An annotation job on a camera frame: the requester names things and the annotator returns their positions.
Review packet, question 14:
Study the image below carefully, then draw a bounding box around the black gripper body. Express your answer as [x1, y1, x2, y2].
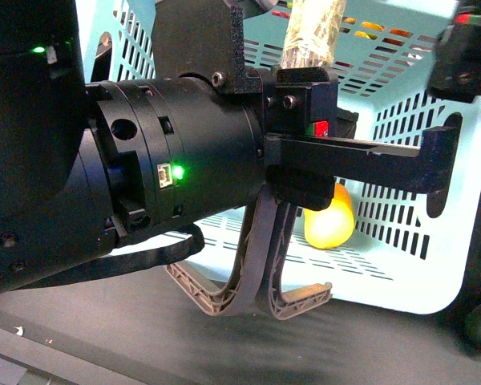
[260, 67, 460, 210]

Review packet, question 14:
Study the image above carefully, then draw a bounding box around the yellow mango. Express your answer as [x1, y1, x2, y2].
[304, 183, 355, 249]

